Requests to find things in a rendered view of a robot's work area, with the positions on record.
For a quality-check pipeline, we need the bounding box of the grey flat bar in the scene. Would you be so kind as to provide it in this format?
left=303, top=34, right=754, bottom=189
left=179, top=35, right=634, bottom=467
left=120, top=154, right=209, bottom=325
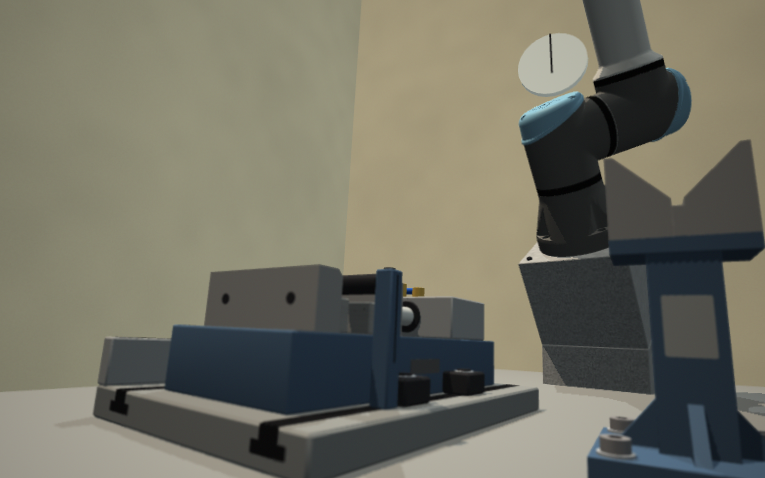
left=340, top=298, right=349, bottom=333

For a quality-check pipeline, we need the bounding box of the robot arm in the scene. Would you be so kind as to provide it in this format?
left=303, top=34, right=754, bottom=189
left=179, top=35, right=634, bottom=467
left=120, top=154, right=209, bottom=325
left=519, top=0, right=692, bottom=257

